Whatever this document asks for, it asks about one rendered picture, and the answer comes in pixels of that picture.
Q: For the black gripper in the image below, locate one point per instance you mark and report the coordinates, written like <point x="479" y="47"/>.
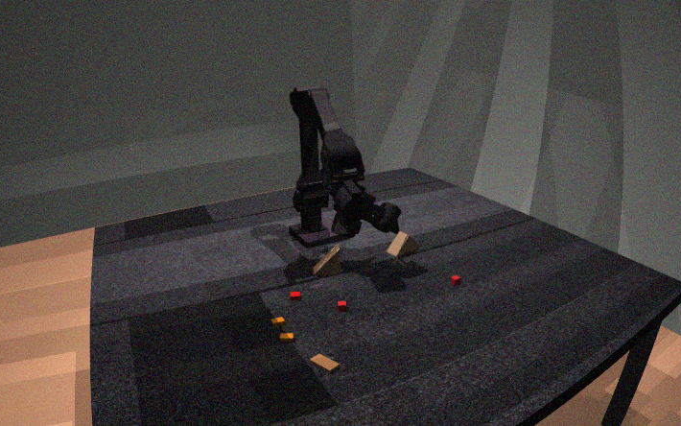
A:
<point x="385" y="216"/>

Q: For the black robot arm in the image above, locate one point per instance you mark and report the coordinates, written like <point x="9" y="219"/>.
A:
<point x="338" y="153"/>

